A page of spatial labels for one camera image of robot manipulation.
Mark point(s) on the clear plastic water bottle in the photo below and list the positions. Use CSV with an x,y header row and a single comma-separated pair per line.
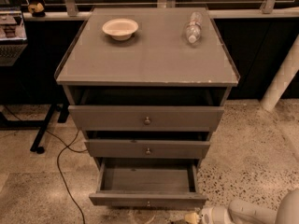
x,y
193,28

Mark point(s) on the grey drawer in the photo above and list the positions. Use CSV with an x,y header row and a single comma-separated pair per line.
x,y
164,149
146,118
156,183

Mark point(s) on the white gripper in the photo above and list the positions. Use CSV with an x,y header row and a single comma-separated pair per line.
x,y
210,217

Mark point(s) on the white paper bowl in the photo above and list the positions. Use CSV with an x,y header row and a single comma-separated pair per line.
x,y
120,29

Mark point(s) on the grey bottom drawer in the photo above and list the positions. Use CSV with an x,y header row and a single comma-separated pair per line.
x,y
156,183

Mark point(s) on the metal railing frame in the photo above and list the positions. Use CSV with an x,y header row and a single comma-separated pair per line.
x,y
168,0

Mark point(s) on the white diagonal post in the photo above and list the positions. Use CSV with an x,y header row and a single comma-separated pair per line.
x,y
283,78

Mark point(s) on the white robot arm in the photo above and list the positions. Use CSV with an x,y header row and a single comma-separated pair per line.
x,y
241,212

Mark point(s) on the grey top drawer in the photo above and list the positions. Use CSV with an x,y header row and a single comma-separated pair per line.
x,y
146,118

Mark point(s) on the black desk frame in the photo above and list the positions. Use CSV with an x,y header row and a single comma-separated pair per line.
x,y
40,125

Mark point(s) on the grey middle drawer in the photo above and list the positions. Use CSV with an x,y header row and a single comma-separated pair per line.
x,y
164,149

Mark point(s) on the grey drawer cabinet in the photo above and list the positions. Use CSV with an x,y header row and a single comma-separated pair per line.
x,y
156,66

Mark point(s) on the small yellow black object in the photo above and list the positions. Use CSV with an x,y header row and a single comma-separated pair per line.
x,y
36,9

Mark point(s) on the open laptop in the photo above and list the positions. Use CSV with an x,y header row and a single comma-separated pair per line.
x,y
13,37

